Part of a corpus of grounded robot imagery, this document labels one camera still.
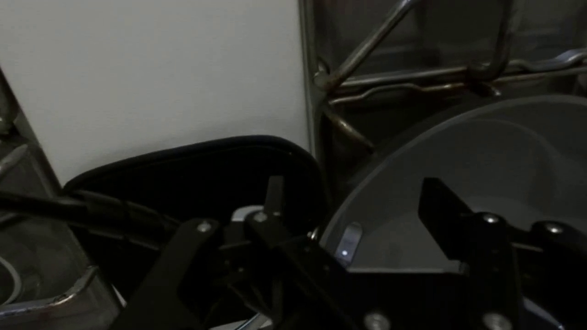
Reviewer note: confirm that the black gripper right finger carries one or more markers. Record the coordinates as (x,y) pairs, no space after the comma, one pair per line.
(489,263)

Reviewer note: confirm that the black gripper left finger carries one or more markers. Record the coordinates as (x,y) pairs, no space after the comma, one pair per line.
(184,268)

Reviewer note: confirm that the grey round plate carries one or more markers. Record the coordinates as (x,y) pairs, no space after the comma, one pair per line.
(489,153)

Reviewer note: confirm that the white kitchen stove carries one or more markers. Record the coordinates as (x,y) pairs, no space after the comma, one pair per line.
(153,74)

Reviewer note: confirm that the black curved object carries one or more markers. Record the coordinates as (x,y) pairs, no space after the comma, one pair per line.
(203,171)

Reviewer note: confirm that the metal double burner grate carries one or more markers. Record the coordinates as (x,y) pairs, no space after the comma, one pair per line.
(38,275)

